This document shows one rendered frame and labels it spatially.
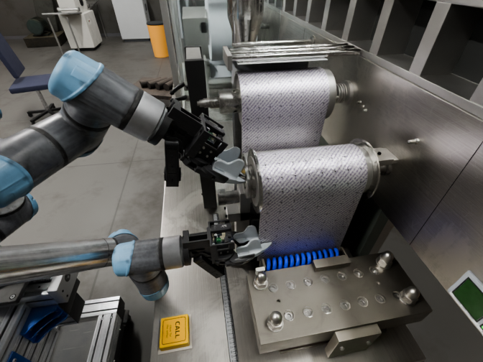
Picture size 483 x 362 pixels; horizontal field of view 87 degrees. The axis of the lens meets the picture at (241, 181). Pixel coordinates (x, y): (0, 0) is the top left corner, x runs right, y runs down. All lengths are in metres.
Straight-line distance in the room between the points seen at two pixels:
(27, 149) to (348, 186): 0.57
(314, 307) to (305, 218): 0.20
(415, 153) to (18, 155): 0.69
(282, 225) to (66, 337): 1.35
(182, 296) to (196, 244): 0.26
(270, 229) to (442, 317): 1.64
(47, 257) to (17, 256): 0.05
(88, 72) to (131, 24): 7.86
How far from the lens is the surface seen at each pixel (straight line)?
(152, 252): 0.62
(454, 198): 0.60
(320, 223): 0.66
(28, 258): 0.68
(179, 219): 0.99
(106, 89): 0.44
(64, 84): 0.45
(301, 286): 0.69
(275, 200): 0.55
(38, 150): 0.47
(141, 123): 0.44
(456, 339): 2.10
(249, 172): 0.55
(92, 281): 2.10
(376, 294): 0.74
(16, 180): 0.45
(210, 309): 0.80
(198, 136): 0.46
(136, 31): 8.31
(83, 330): 1.70
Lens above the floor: 1.63
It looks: 40 degrees down
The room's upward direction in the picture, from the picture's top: straight up
